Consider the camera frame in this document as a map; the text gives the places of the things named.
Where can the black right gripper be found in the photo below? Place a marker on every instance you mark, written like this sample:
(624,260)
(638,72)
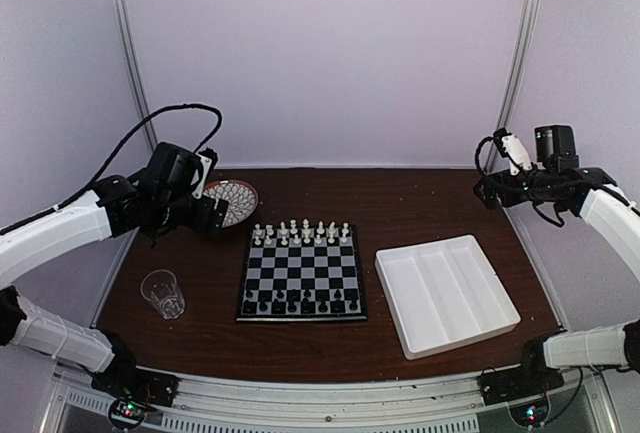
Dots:
(508,198)

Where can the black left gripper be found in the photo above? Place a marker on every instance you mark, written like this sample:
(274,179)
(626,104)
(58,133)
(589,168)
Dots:
(200,221)

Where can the black white chessboard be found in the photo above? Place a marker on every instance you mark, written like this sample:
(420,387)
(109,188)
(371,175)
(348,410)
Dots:
(328,260)

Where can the white plastic tray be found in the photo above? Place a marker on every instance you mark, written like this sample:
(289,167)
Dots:
(444,295)

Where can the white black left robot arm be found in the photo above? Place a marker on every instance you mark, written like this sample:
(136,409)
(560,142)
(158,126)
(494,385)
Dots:
(166,194)

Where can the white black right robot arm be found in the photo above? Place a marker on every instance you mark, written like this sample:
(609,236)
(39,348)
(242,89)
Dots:
(553,181)

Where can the white chess bishop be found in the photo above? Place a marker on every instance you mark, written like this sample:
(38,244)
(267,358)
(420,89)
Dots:
(283,231)

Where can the white chess king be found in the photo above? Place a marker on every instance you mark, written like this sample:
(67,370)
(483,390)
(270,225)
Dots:
(306,231)

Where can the floral ceramic plate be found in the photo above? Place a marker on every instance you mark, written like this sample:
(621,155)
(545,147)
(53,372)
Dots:
(242,199)

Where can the clear drinking glass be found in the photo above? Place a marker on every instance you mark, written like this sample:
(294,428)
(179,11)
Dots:
(161,290)

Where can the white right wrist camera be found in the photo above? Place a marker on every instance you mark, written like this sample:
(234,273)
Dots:
(512,149)

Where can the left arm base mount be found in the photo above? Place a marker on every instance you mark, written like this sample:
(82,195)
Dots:
(137,399)

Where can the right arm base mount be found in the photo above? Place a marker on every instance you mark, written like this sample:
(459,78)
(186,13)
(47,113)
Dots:
(525,393)

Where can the right aluminium frame post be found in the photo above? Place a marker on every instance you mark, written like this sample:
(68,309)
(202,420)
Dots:
(528,18)

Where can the aluminium frame post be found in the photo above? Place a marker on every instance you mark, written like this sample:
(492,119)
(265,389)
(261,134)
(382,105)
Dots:
(528,18)
(131,61)

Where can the front aluminium rail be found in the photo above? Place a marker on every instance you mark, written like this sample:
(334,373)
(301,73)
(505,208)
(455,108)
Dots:
(441,404)

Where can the left aluminium frame post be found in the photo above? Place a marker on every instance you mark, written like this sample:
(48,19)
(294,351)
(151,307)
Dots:
(131,61)

